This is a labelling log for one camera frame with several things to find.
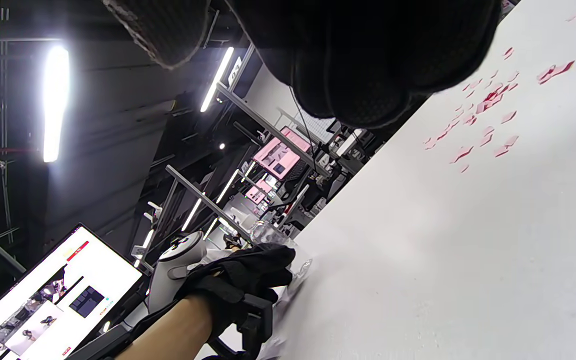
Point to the aluminium frame beam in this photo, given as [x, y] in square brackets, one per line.
[268, 127]
[208, 202]

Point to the long ceiling light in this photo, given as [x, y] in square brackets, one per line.
[55, 100]

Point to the short ceiling light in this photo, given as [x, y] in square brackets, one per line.
[217, 80]

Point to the computer monitor pink screen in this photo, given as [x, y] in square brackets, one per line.
[280, 155]

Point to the pile of pink paper scraps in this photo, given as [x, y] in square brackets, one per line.
[490, 97]

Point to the clear conical squeeze bottle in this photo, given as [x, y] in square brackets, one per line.
[268, 232]

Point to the person's left forearm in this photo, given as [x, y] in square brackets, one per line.
[173, 330]

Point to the person's left hand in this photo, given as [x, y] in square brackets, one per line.
[238, 280]

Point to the computer monitor white screen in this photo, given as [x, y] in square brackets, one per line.
[53, 300]

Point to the person's right hand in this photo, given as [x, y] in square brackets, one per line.
[368, 50]

